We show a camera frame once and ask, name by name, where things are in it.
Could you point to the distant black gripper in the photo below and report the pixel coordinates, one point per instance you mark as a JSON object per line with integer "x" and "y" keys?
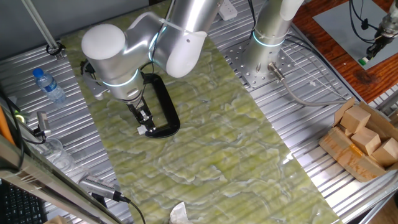
{"x": 377, "y": 46}

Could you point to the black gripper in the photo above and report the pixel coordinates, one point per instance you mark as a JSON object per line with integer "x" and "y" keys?
{"x": 136, "y": 109}

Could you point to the black C-clamp with steel screw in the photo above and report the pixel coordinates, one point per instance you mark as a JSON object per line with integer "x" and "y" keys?
{"x": 168, "y": 105}

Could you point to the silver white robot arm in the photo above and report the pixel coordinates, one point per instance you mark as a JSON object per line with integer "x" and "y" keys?
{"x": 105, "y": 62}

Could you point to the distant silver robot arm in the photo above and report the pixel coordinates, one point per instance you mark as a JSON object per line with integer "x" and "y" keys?
{"x": 390, "y": 25}

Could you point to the tiny green block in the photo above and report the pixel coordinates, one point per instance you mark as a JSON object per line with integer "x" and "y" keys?
{"x": 362, "y": 61}

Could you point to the grey rectangular mat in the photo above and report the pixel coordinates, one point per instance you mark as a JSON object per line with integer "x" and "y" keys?
{"x": 342, "y": 25}

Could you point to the green marble pattern mat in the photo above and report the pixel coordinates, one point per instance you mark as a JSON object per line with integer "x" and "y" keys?
{"x": 217, "y": 140}

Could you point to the light wooden block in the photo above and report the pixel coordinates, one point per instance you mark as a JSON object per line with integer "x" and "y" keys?
{"x": 387, "y": 152}
{"x": 367, "y": 141}
{"x": 356, "y": 119}
{"x": 345, "y": 131}

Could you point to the crumpled white tissue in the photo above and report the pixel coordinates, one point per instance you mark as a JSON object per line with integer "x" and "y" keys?
{"x": 179, "y": 216}

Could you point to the blue label water bottle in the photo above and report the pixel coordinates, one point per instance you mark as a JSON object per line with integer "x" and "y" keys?
{"x": 49, "y": 87}

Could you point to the brown cardboard box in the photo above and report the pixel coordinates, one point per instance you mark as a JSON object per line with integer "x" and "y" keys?
{"x": 345, "y": 155}

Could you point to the black pole clamp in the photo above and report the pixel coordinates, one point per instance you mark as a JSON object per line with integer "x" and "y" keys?
{"x": 51, "y": 49}

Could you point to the large wooden block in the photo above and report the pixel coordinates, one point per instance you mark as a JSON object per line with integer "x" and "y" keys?
{"x": 56, "y": 220}

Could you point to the white power strip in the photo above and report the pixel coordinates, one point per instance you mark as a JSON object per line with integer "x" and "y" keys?
{"x": 227, "y": 9}

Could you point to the orange pole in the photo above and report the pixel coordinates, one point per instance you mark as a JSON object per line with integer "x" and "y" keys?
{"x": 4, "y": 127}

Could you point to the thin metal pole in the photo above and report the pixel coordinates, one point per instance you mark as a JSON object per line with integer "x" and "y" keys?
{"x": 40, "y": 25}

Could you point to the black keyboard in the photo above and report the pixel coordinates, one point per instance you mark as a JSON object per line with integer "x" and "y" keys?
{"x": 18, "y": 208}

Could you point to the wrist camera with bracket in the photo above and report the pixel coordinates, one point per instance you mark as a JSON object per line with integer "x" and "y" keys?
{"x": 94, "y": 88}

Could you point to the silver depth camera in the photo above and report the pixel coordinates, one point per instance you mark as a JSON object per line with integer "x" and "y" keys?
{"x": 43, "y": 119}
{"x": 96, "y": 186}

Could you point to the camera clamp mount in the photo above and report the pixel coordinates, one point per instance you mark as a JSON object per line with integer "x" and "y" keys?
{"x": 40, "y": 132}

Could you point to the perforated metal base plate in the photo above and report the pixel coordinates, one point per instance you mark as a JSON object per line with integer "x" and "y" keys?
{"x": 236, "y": 62}

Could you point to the aluminium frame bar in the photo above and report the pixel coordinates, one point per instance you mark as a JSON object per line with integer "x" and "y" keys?
{"x": 31, "y": 180}

